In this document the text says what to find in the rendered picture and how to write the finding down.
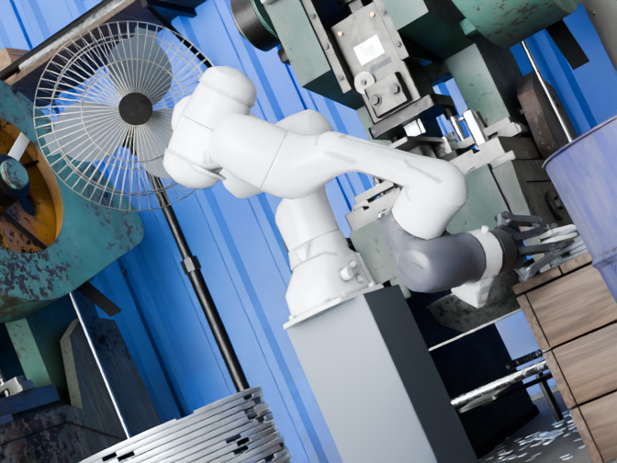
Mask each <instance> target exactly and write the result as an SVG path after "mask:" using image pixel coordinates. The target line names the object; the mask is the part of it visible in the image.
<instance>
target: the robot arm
mask: <svg viewBox="0 0 617 463"><path fill-rule="evenodd" d="M198 81H200V83H199V84H198V86H197V87H196V89H195V91H194V92H193V94H192V95H191V96H187V97H184V98H183V99H182V100H181V101H180V102H179V103H177V104H176V105H175V106H174V113H173V117H172V128H173V130H174V132H173V135H172V138H171V140H170V143H169V146H168V149H165V154H164V159H163V166H164V168H165V170H166V172H167V173H168V174H169V175H170V176H171V177H172V179H173V180H174V181H176V182H178V183H179V184H181V185H183V186H186V187H187V188H196V189H206V188H210V187H213V186H214V185H215V184H216V183H217V182H218V181H219V180H222V182H223V184H224V186H225V187H226V188H227V189H228V190H229V192H231V193H232V194H233V195H234V196H235V197H237V198H249V197H252V196H255V195H258V194H261V193H263V192H266V193H268V194H270V195H272V196H276V197H280V198H283V199H282V201H281V203H280V204H279V206H278V207H277V212H276V215H275V222H276V224H277V227H278V229H279V231H280V232H281V234H282V236H283V238H284V240H285V243H286V246H287V248H288V250H289V253H288V255H289V261H290V267H291V270H293V274H292V277H291V279H290V282H289V286H288V289H287V292H286V301H287V304H288V307H289V309H290V312H291V316H289V322H287V323H285V324H284V325H283V326H284V329H288V328H293V327H295V326H297V325H299V324H301V323H302V322H305V321H307V320H310V319H312V318H314V317H316V316H318V315H320V314H322V313H323V312H325V311H328V310H330V309H332V308H334V307H337V306H339V305H341V304H343V303H344V302H346V301H348V300H350V299H353V298H355V297H357V296H359V295H362V294H365V293H367V292H371V291H375V290H378V289H381V288H384V286H383V285H382V283H381V284H378V285H376V283H375V281H374V279H373V278H372V277H371V275H370V273H369V271H368V269H367V267H366V265H365V263H364V261H363V259H362V257H361V255H360V254H359V253H356V252H354V251H353V250H351V249H350V248H349V246H350V245H349V243H348V242H347V240H346V238H345V237H344V235H343V233H342V230H340V228H339V225H338V223H337V220H336V219H335V216H334V213H333V211H332V208H331V204H330V202H329V200H328V197H327V195H326V184H327V183H328V182H330V181H331V180H332V179H333V178H334V177H336V176H338V175H342V174H345V173H347V172H360V173H363V174H367V175H371V176H374V177H377V178H381V179H384V180H387V181H389V182H392V183H396V184H399V185H402V186H404V187H403V189H402V191H401V192H400V194H399V196H398V199H397V201H396V203H395V205H394V206H392V208H391V209H390V211H389V213H388V214H387V217H386V219H385V221H384V223H383V225H382V226H381V234H382V238H383V241H384V242H385V244H386V246H387V248H388V249H389V251H390V252H391V253H392V255H393V257H394V258H395V260H397V272H398V277H399V279H400V281H401V282H402V283H403V284H404V285H405V286H406V287H407V288H409V289H411V290H413V291H418V292H426V293H436V292H440V291H444V290H447V289H452V292H453V293H454V294H455V295H456V296H457V297H458V298H460V299H461V300H463V301H465V302H467V303H469V304H471V305H473V306H474V307H476V308H480V307H483V306H484V305H485V304H486V300H487V297H488V293H489V290H490V287H491V285H492V283H493V281H494V277H495V276H496V275H497V274H498V273H501V272H505V271H511V272H516V273H517V274H518V275H519V280H520V282H521V283H523V282H525V281H527V280H530V279H532V278H533V277H534V275H535V273H536V271H538V270H539V269H541V268H542V267H544V266H545V265H547V264H549V263H550V262H552V261H553V260H555V259H556V258H557V253H556V252H555V250H556V249H559V248H561V247H564V246H565V245H566V244H565V242H566V241H568V240H571V239H573V238H575V237H577V236H578V233H577V232H573V233H570V234H565V235H561V236H557V237H554V238H552V239H550V240H547V241H545V242H543V243H542V244H537V245H533V246H531V245H529V246H525V245H524V243H523V240H527V239H530V238H532V237H535V236H538V235H540V234H541V235H540V236H539V237H540V239H543V238H547V237H551V236H553V235H555V234H557V233H559V232H561V231H563V230H565V229H567V228H570V227H572V226H574V224H571V225H567V226H564V227H560V228H558V226H557V224H556V223H552V224H550V223H547V224H545V225H544V224H543V218H542V217H541V216H529V215H516V214H511V213H509V212H508V211H506V210H505V211H503V212H501V213H500V214H498V215H496V216H495V217H494V219H495V221H496V222H497V223H498V227H496V228H495V229H494V230H490V231H489V230H488V226H485V225H484V226H482V229H479V230H474V231H467V232H459V233H455V234H451V233H450V232H449V231H448V230H446V227H447V226H448V224H449V223H450V221H451V219H452V218H453V216H454V215H455V214H456V213H457V211H458V210H459V209H460V208H462V207H463V206H464V205H465V203H466V202H467V198H468V195H469V191H468V185H467V182H466V179H465V176H464V175H463V174H462V172H461V171H460V170H459V168H458V167H457V166H456V165H454V164H451V163H449V162H447V161H445V160H441V159H436V158H431V157H426V156H421V155H416V154H413V153H409V152H403V151H401V150H397V149H394V148H391V147H387V146H385V145H381V144H378V143H374V142H371V141H366V140H363V139H359V138H356V137H353V136H350V135H346V134H343V133H340V132H337V131H333V130H332V125H331V124H330V122H329V121H328V120H327V118H326V117H324V116H323V115H322V114H320V113H319V112H317V111H314V110H310V109H307V110H304V111H301V112H298V113H296V114H293V115H290V116H288V117H287V118H285V119H282V120H280V121H279V122H277V123H276V124H273V123H270V122H268V121H266V120H263V119H259V118H258V117H257V116H256V115H255V114H254V113H252V112H251V108H252V107H254V105H255V98H256V93H257V91H256V88H255V85H254V83H253V82H252V81H251V80H250V78H249V77H248V76H246V75H245V74H244V73H242V72H241V71H239V70H238V69H235V68H231V67H229V66H216V67H212V68H209V69H207V70H206V71H205V73H204V74H203V75H202V76H201V78H200V79H199V80H198ZM508 226H520V227H534V229H530V230H528V231H521V232H516V231H515V230H513V229H511V228H509V227H508ZM534 254H544V257H542V258H541V259H539V260H538V261H536V262H535V263H533V264H532V265H530V266H528V267H527V266H525V267H522V265H523V263H524V260H525V258H526V256H529V255H534Z"/></svg>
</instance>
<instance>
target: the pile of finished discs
mask: <svg viewBox="0 0 617 463"><path fill-rule="evenodd" d="M588 251H589V250H588V249H587V247H586V245H585V244H584V242H583V240H582V238H581V236H578V237H577V238H574V242H573V243H571V244H569V245H567V246H564V247H561V248H559V249H556V250H555V252H556V253H557V258H556V259H555V260H553V261H552V262H550V264H551V265H552V267H555V266H557V265H561V264H563V263H564V262H566V261H569V260H571V259H573V258H575V257H577V256H580V255H582V254H584V253H587V252H588ZM566 255H567V256H566Z"/></svg>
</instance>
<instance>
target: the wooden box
mask: <svg viewBox="0 0 617 463"><path fill-rule="evenodd" d="M538 287H539V288H538ZM534 288H537V289H534ZM512 289H513V291H514V293H515V295H519V294H521V293H523V292H526V291H528V290H531V289H533V290H532V291H530V292H528V293H526V294H523V295H521V296H519V297H518V298H517V300H518V302H519V304H520V306H521V308H522V312H523V314H524V316H525V318H526V320H527V322H528V324H529V326H530V328H531V330H532V332H533V336H534V338H535V340H536V342H537V344H538V345H539V347H540V350H541V351H544V350H546V349H549V348H550V347H552V348H551V349H549V350H548V351H546V352H544V353H543V356H544V359H545V362H546V364H547V365H548V367H549V369H550V371H551V373H552V376H553V378H554V380H555V383H556V385H557V387H558V389H559V391H560V393H561V395H562V397H563V399H564V401H565V404H566V406H567V408H571V407H573V406H574V407H573V408H572V409H571V410H570V411H569V412H570V415H571V417H572V419H573V421H574V423H575V425H576V427H577V429H578V432H579V434H580V436H581V438H582V440H583V443H584V445H585V447H586V449H587V450H588V452H589V456H590V458H591V460H592V462H593V463H603V462H608V461H610V460H613V459H616V458H617V304H616V303H615V301H614V299H613V297H612V295H611V293H610V291H609V289H608V287H607V286H606V284H605V282H604V280H603V278H602V276H601V274H600V271H599V269H598V270H597V269H596V268H594V267H593V266H592V257H591V255H590V253H589V252H587V253H584V254H582V255H580V256H577V257H575V258H573V259H571V260H569V261H566V262H564V263H563V264H561V265H557V266H555V267H553V268H551V269H549V270H546V271H544V272H543V273H541V274H538V275H536V276H534V277H533V278H532V279H530V280H527V281H525V282H523V283H518V284H516V285H514V286H512Z"/></svg>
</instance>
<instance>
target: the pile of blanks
mask: <svg viewBox="0 0 617 463"><path fill-rule="evenodd" d="M263 395H264V394H263V392H262V391H257V392H255V393H253V394H252V397H251V398H249V399H247V400H245V399H244V398H243V397H242V398H240V399H237V400H236V401H232V402H229V403H227V404H224V405H222V406H219V407H218V408H216V409H213V410H211V411H208V412H205V413H202V414H200V415H198V416H196V417H194V418H192V419H189V420H187V421H185V422H182V423H180V424H177V425H175V426H173V427H170V428H168V429H166V430H163V431H161V432H160V433H158V434H155V435H152V436H150V437H147V438H145V439H143V440H141V441H139V442H137V443H135V444H133V445H130V446H127V447H125V448H123V449H120V450H119V451H117V456H116V457H113V458H111V459H110V460H107V461H105V462H104V460H103V459H102V458H101V459H98V460H97V461H95V462H93V463H254V462H256V463H291V461H290V458H291V454H290V453H289V449H288V447H287V446H286V444H285V442H284V440H285V438H284V436H283V435H281V433H280V431H279V430H278V427H277V425H276V424H275V419H273V418H274V416H273V414H272V413H271V412H272V409H271V407H269V408H268V403H267V402H264V397H263ZM258 399H259V400H258ZM256 400H258V401H256ZM269 413H270V414H269ZM267 414H268V415H267ZM249 416H251V417H249ZM248 417H249V418H248ZM262 417H263V418H262ZM259 418H261V419H259ZM257 419H259V420H257ZM272 419H273V420H272ZM270 420H271V421H270ZM268 421H269V422H268ZM255 426H256V427H255ZM268 427H269V428H268ZM247 430H248V431H247ZM277 430H278V431H277ZM260 431H261V432H260ZM256 433H257V434H256ZM235 435H236V436H235ZM250 435H252V436H250ZM280 435H281V436H280ZM233 436H234V437H233ZM249 436H250V438H249ZM278 436H280V437H278ZM262 437H264V438H262ZM277 437H278V438H277ZM260 438H262V439H260ZM227 439H228V440H227ZM250 439H251V440H250ZM258 439H259V440H258ZM225 440H226V441H225ZM255 440H257V441H255ZM285 446H286V447H285ZM125 458H126V459H125ZM123 459H124V460H123ZM120 460H122V461H120ZM119 461H120V462H119Z"/></svg>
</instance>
